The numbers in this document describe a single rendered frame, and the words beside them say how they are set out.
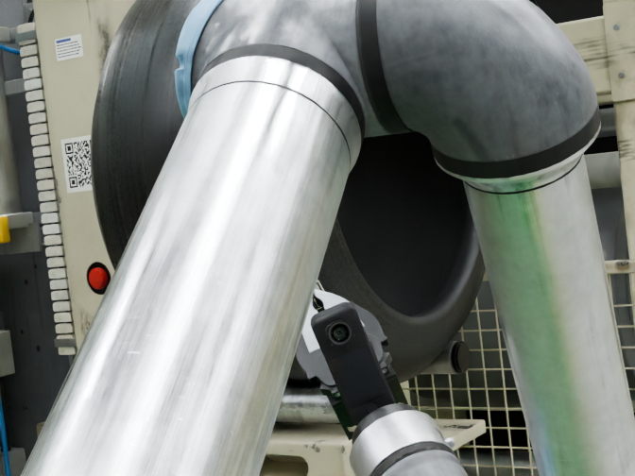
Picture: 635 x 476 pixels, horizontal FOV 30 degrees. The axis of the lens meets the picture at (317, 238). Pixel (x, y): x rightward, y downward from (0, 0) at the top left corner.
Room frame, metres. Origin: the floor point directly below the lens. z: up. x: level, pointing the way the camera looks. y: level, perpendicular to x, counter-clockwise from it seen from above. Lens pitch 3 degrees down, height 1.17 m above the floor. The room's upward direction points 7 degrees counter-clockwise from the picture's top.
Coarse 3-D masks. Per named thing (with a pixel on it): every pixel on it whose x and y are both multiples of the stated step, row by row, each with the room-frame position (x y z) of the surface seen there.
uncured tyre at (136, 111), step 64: (192, 0) 1.36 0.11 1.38; (128, 64) 1.36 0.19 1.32; (128, 128) 1.33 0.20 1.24; (128, 192) 1.33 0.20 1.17; (384, 192) 1.79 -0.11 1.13; (448, 192) 1.72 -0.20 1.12; (384, 256) 1.75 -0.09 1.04; (448, 256) 1.69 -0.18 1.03; (384, 320) 1.36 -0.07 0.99; (448, 320) 1.50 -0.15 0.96
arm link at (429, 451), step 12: (420, 444) 1.05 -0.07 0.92; (432, 444) 1.05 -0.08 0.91; (444, 444) 1.07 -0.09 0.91; (396, 456) 1.04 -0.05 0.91; (408, 456) 1.04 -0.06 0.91; (420, 456) 1.04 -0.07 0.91; (432, 456) 1.04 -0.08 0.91; (444, 456) 1.05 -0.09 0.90; (384, 468) 1.04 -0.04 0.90; (396, 468) 1.04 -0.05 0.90; (408, 468) 1.03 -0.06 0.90; (420, 468) 1.03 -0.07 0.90; (432, 468) 1.03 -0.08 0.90; (444, 468) 1.03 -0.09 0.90; (456, 468) 1.04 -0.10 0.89
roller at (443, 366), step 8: (448, 344) 1.59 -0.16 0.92; (456, 344) 1.58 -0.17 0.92; (464, 344) 1.59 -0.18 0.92; (448, 352) 1.58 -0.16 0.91; (456, 352) 1.58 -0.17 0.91; (464, 352) 1.59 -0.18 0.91; (440, 360) 1.58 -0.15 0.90; (448, 360) 1.58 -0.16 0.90; (456, 360) 1.57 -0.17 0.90; (464, 360) 1.59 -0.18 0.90; (432, 368) 1.60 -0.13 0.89; (440, 368) 1.59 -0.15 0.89; (448, 368) 1.58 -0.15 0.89; (456, 368) 1.58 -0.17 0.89; (464, 368) 1.59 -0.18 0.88
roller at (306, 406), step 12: (288, 384) 1.40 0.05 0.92; (300, 384) 1.40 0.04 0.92; (312, 384) 1.39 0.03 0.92; (288, 396) 1.39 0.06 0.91; (300, 396) 1.38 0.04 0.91; (312, 396) 1.37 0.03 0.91; (324, 396) 1.36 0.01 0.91; (288, 408) 1.38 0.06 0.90; (300, 408) 1.37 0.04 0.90; (312, 408) 1.36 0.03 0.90; (324, 408) 1.35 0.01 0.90; (276, 420) 1.41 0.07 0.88; (288, 420) 1.40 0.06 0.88; (300, 420) 1.38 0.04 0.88; (312, 420) 1.38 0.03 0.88; (324, 420) 1.37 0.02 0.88; (336, 420) 1.36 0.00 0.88
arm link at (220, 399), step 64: (256, 0) 0.79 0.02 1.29; (320, 0) 0.77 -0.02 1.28; (192, 64) 0.80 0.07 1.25; (256, 64) 0.74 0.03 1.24; (320, 64) 0.75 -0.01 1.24; (192, 128) 0.71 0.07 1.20; (256, 128) 0.69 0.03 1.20; (320, 128) 0.72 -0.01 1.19; (384, 128) 0.79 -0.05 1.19; (192, 192) 0.66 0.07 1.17; (256, 192) 0.66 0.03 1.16; (320, 192) 0.70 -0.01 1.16; (128, 256) 0.64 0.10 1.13; (192, 256) 0.62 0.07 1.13; (256, 256) 0.63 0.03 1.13; (320, 256) 0.69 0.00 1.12; (128, 320) 0.59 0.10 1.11; (192, 320) 0.59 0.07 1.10; (256, 320) 0.61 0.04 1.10; (64, 384) 0.59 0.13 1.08; (128, 384) 0.56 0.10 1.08; (192, 384) 0.56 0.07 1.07; (256, 384) 0.59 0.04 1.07; (64, 448) 0.54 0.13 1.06; (128, 448) 0.53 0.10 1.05; (192, 448) 0.54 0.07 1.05; (256, 448) 0.58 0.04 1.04
